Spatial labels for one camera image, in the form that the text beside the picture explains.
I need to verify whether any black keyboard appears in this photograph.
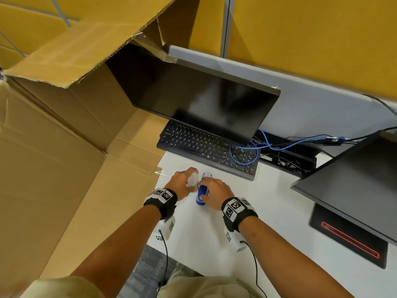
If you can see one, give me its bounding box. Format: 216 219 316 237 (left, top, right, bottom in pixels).
156 120 260 181

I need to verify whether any person's right hand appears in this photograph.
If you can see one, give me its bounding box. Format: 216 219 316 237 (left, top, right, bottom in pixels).
198 178 235 211

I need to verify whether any large cardboard box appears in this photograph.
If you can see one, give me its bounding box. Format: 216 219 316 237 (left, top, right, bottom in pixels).
0 0 202 298

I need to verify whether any blue stapler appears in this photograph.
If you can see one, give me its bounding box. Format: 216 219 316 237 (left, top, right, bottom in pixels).
195 173 214 207

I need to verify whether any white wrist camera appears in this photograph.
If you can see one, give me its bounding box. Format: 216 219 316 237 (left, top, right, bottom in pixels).
156 215 177 243
224 226 247 253

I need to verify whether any blue cable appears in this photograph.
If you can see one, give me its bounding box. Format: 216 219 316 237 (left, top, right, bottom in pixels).
229 129 347 167

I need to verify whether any black monitor base red stripe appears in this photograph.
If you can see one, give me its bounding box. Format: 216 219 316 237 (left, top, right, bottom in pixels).
310 203 389 270

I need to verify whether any black right wristband with markers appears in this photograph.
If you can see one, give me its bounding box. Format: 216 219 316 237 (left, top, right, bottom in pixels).
221 197 259 233

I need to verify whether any black cable tray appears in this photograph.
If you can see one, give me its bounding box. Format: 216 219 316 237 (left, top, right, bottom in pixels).
254 130 318 179

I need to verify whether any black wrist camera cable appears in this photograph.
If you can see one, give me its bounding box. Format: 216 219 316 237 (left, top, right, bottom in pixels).
156 238 170 292
239 240 268 298

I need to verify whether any beige clothing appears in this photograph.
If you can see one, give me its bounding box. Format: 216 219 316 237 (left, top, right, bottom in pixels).
20 263 264 298

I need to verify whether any black left wrist camera cable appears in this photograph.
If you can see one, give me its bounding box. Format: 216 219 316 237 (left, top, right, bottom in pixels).
156 238 170 292

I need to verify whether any black wristband with markers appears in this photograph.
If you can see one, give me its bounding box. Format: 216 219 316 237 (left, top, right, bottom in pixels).
143 187 179 221
221 197 259 233

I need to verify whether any grey desk divider panel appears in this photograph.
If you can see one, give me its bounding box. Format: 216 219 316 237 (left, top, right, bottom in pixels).
163 45 397 143

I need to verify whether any black monitor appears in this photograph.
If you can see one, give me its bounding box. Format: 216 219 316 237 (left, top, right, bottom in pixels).
105 43 281 147
290 130 397 247

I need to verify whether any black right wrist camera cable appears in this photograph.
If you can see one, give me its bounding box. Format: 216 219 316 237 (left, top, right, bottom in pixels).
239 240 268 298

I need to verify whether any person's left hand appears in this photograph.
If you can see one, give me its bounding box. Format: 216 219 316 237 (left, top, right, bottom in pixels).
164 167 199 201

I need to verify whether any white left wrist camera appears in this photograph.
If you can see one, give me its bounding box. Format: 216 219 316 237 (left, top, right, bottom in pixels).
156 215 177 243

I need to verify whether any person's left forearm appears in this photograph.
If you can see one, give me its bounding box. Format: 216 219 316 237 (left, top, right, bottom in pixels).
70 204 163 298

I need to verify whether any white table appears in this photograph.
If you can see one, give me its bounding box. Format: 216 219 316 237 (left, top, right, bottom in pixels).
145 149 397 298

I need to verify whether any grey partition post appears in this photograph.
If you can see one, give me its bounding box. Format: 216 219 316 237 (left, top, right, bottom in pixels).
220 0 235 58

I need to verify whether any person's right forearm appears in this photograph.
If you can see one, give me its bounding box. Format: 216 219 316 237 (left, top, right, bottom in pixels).
237 216 356 298

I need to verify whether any black left wristband with markers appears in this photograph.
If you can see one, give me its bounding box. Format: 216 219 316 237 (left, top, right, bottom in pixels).
143 187 179 221

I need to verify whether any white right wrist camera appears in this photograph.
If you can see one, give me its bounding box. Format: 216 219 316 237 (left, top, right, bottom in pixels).
224 226 247 253

